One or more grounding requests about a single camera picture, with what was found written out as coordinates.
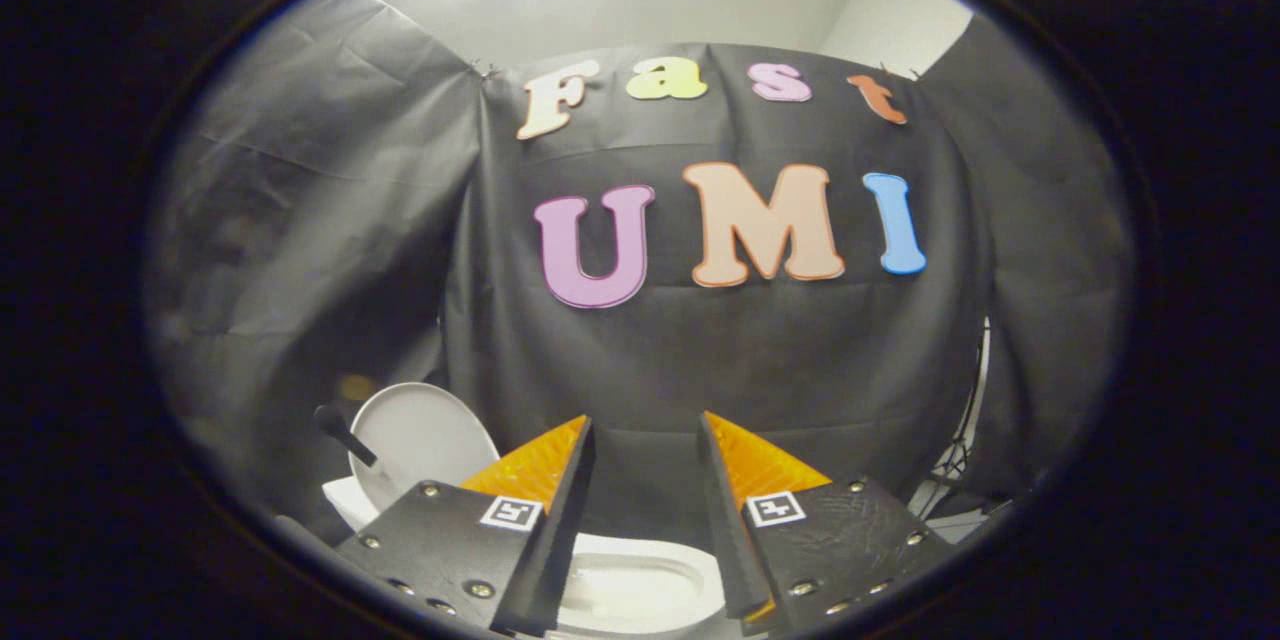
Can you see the white toilet lid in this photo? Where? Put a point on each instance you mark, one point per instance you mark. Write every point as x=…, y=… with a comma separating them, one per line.
x=425, y=440

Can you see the black backdrop cloth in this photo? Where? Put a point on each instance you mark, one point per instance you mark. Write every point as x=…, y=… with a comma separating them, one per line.
x=760, y=360

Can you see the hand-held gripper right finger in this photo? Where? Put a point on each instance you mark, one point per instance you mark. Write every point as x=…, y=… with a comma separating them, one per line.
x=730, y=540

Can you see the white toilet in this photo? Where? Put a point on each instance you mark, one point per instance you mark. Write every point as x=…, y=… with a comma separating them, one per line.
x=640, y=585

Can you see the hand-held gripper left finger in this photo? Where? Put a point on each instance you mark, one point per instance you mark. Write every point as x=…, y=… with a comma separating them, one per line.
x=560, y=540

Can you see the black tripod stand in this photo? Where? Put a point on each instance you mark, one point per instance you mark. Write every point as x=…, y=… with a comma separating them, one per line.
x=962, y=450

